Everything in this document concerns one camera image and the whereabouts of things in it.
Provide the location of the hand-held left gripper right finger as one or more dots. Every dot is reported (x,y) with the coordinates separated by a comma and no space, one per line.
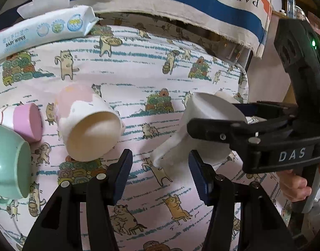
(198,174)

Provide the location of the white cup with pink base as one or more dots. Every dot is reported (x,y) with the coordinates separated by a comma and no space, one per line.
(26,123)

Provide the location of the baby wipes pack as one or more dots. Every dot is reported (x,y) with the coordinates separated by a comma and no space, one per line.
(42,28)

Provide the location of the pink and white cup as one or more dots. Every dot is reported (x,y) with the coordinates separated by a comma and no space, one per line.
(89,133)

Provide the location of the clear plastic bottle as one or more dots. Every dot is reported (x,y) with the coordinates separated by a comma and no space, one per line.
(290,6)

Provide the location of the cat printed blanket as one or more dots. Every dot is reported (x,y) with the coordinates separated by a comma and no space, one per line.
(139,78)

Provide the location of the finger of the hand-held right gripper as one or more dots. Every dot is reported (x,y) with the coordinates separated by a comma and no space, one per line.
(267,109)
(214,130)

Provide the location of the mint green cup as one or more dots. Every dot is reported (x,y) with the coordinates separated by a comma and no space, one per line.
(5,159)

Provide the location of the striped canvas tote bag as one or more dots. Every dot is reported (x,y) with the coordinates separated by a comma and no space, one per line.
(175,7)

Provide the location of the person's right hand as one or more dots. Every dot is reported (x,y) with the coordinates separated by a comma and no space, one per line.
(293,185)

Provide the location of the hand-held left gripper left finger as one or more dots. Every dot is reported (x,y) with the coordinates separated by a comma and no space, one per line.
(122,174)

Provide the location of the wooden shelf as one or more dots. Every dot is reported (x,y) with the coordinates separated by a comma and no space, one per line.
(311,2)

